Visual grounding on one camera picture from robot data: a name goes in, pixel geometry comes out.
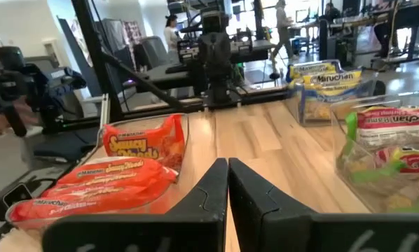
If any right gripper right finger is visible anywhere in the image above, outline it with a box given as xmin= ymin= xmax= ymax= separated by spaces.
xmin=228 ymin=157 xmax=419 ymax=252

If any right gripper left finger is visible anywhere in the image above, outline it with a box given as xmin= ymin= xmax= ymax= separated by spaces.
xmin=42 ymin=157 xmax=229 ymax=252

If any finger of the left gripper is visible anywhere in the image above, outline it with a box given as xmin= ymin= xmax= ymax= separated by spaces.
xmin=214 ymin=34 xmax=232 ymax=69
xmin=198 ymin=34 xmax=216 ymax=69

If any orange Maruchan noodle pack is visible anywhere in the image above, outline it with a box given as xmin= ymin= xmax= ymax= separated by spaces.
xmin=6 ymin=195 xmax=161 ymax=227
xmin=56 ymin=156 xmax=179 ymax=192
xmin=40 ymin=180 xmax=177 ymax=206
xmin=102 ymin=113 xmax=186 ymax=173

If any clear plastic bin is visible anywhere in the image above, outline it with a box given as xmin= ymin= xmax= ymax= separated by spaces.
xmin=329 ymin=91 xmax=419 ymax=215
xmin=284 ymin=58 xmax=379 ymax=127
xmin=5 ymin=111 xmax=191 ymax=234

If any blue Maruchan noodle pack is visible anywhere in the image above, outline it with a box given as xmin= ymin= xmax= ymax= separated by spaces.
xmin=300 ymin=69 xmax=366 ymax=122
xmin=287 ymin=59 xmax=343 ymax=83

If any green Maruchan noodle pack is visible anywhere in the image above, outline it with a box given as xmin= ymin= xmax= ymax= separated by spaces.
xmin=345 ymin=106 xmax=419 ymax=151
xmin=341 ymin=164 xmax=419 ymax=214
xmin=373 ymin=146 xmax=419 ymax=183

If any person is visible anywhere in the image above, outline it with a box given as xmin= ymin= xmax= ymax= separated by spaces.
xmin=320 ymin=1 xmax=343 ymax=22
xmin=163 ymin=13 xmax=183 ymax=54
xmin=271 ymin=0 xmax=297 ymax=63

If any grey office chair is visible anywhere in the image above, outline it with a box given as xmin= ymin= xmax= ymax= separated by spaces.
xmin=139 ymin=34 xmax=169 ymax=69

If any black background desk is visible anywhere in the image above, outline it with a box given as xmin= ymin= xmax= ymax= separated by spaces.
xmin=316 ymin=3 xmax=419 ymax=69

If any person's hand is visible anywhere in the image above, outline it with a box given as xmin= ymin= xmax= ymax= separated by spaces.
xmin=0 ymin=101 xmax=35 ymax=138

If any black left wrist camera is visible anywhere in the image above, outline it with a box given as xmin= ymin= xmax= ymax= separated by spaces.
xmin=199 ymin=9 xmax=231 ymax=35

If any black aluminium rig frame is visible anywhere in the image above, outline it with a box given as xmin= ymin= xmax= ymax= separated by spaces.
xmin=71 ymin=0 xmax=291 ymax=123

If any small black camera box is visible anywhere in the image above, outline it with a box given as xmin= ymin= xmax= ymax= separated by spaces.
xmin=0 ymin=163 xmax=62 ymax=222

